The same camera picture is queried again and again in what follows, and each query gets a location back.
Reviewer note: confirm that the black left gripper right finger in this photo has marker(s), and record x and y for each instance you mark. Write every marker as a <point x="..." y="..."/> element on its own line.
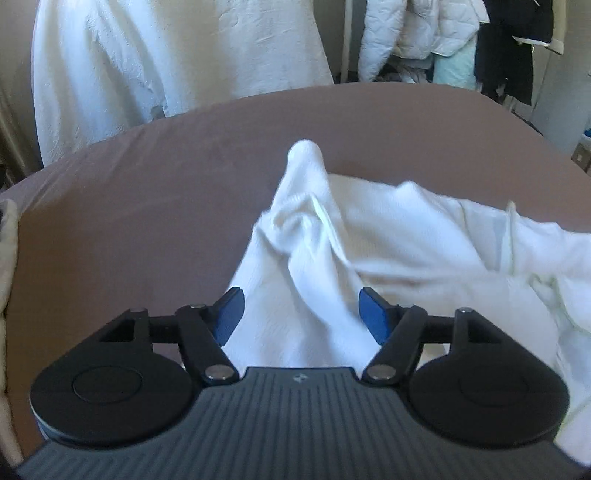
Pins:
<point x="398" y="331"/>

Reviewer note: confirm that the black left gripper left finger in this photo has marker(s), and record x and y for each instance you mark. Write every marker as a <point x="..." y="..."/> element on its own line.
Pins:
<point x="203" y="331"/>

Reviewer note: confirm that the white waffle-knit garment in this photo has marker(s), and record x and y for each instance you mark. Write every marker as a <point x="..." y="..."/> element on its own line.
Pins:
<point x="327" y="236"/>

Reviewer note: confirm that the light teal folded cloth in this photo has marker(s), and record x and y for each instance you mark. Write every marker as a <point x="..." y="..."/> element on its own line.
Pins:
<point x="458" y="70"/>

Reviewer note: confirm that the white hanging bedspread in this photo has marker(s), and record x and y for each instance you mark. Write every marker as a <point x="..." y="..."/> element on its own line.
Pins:
<point x="100" y="68"/>

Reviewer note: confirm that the black hanging garment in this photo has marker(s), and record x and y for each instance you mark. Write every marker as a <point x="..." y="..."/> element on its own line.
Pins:
<point x="504" y="52"/>

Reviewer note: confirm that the white quilted jacket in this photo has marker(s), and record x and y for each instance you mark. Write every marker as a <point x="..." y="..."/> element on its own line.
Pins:
<point x="415" y="30"/>

